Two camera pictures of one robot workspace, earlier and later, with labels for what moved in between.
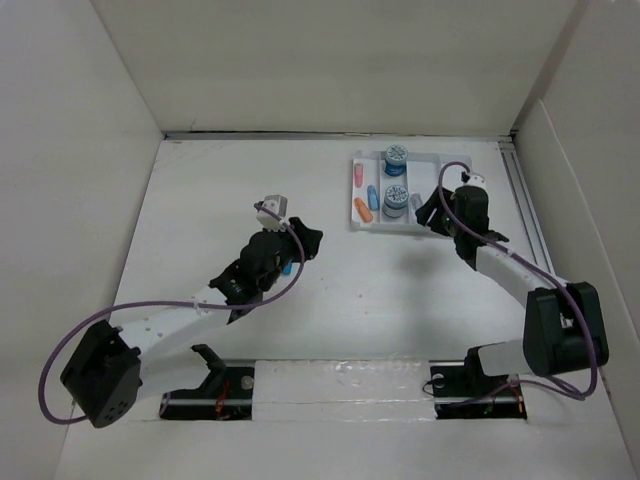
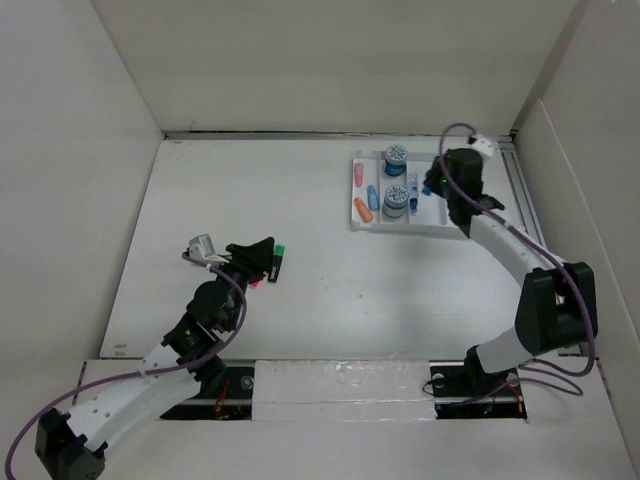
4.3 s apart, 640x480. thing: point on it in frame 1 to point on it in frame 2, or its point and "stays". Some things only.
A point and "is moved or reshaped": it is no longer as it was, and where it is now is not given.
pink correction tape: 358,175 stays
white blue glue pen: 416,200 is moved or reshaped
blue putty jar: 395,198 stays
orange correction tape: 367,216 stays
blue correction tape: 373,198 stays
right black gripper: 424,212 to 431,177
